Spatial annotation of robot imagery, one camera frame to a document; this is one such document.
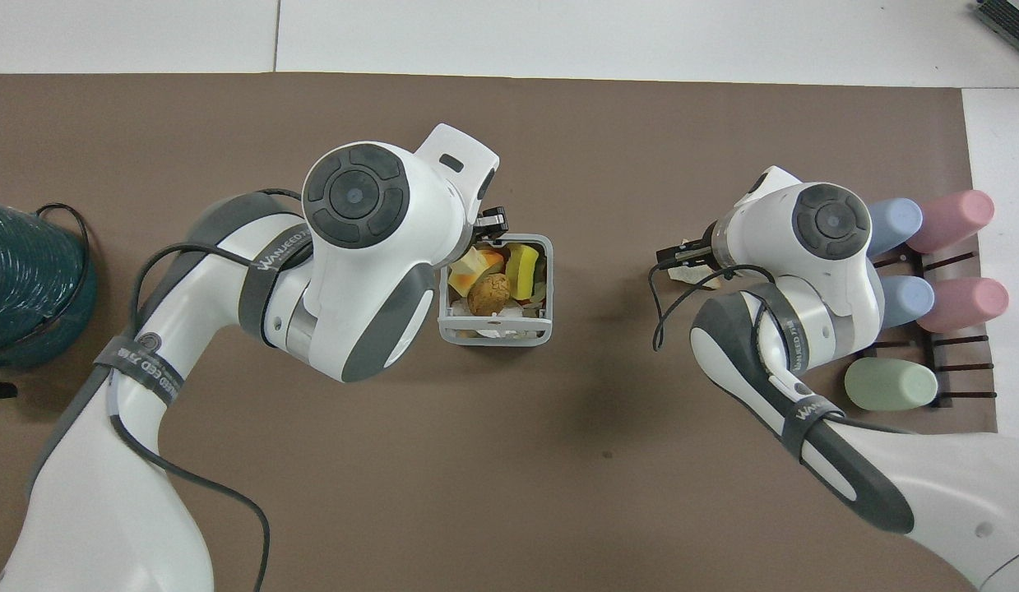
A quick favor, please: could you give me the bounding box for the brown round potato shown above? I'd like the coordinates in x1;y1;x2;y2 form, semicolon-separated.
467;273;512;317

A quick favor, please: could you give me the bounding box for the pink plastic cup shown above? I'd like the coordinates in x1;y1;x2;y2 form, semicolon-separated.
907;190;997;255
915;277;1011;335

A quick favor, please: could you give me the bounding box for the blue plastic cup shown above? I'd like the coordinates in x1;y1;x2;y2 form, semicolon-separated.
866;197;924;257
878;275;937;328

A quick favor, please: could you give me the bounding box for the orange yellow toy food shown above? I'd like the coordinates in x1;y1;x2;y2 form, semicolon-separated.
447;248;504;298

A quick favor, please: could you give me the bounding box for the dark grey striped object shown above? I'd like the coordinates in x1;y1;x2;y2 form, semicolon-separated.
972;0;1019;43

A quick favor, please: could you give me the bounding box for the dark green coiled hose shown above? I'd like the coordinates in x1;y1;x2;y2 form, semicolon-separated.
0;201;98;369

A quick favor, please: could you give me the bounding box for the black wire cup rack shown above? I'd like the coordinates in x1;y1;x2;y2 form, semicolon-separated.
869;250;1000;410

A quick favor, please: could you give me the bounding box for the white paper trash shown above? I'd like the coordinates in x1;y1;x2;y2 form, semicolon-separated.
672;237;725;287

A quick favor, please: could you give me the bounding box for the yellow sponge piece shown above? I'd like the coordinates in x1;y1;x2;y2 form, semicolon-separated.
508;243;542;302

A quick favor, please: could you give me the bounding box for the small grey trash bin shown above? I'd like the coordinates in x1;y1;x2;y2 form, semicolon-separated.
438;234;554;348

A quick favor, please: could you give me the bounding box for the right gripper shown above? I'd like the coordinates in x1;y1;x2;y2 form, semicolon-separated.
682;222;721;271

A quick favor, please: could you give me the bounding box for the green plastic cup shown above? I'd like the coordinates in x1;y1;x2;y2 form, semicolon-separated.
844;358;940;413

